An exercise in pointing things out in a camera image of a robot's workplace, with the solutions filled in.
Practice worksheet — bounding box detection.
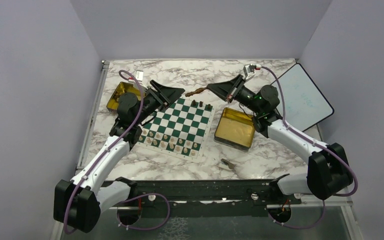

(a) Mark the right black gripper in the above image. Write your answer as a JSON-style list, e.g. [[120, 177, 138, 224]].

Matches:
[[207, 74, 263, 115]]

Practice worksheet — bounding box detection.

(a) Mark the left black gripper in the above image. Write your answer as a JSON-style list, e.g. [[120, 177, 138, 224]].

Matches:
[[134, 80, 186, 126]]

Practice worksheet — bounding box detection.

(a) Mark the dark brown king piece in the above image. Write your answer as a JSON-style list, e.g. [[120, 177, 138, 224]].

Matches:
[[185, 87, 208, 97]]

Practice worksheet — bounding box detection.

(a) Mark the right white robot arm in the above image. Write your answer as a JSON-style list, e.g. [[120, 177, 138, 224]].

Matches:
[[206, 74, 354, 204]]

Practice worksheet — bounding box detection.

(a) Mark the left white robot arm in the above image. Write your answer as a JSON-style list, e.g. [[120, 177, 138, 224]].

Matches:
[[53, 80, 185, 233]]

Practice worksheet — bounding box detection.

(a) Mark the gold tin with dark pieces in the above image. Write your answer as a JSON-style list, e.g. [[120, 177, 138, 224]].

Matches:
[[106, 81, 141, 114]]

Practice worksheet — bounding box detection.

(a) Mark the light wooden chess pieces row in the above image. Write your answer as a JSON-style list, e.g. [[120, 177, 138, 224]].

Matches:
[[137, 129, 204, 159]]

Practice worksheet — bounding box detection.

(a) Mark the empty gold tin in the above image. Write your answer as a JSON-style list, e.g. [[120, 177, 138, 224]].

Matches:
[[213, 107, 255, 152]]

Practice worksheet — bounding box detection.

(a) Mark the green and white chessboard mat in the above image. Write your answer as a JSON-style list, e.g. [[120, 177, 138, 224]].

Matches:
[[142, 98, 215, 163]]

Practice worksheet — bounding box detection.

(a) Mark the white tablet whiteboard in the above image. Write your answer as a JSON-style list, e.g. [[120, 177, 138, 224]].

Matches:
[[271, 63, 335, 132]]

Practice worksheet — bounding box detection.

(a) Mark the small wooden piece on table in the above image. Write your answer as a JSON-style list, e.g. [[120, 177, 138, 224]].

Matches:
[[220, 158, 235, 171]]

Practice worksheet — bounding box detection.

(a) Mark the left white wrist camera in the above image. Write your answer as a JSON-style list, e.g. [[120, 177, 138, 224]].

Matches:
[[133, 70, 144, 83]]

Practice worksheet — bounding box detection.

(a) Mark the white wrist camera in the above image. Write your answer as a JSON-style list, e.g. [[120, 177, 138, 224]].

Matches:
[[133, 70, 144, 83], [243, 64, 261, 82]]

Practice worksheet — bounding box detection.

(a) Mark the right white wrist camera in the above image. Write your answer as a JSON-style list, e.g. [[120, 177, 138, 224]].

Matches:
[[243, 64, 261, 82]]

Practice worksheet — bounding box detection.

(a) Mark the aluminium frame rail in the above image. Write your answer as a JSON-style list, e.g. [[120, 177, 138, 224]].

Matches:
[[75, 60, 110, 173]]

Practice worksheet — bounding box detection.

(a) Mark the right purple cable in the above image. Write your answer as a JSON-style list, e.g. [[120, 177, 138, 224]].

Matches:
[[254, 65, 359, 230]]

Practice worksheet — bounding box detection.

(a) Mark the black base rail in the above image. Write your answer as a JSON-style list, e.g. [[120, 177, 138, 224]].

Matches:
[[112, 179, 302, 218]]

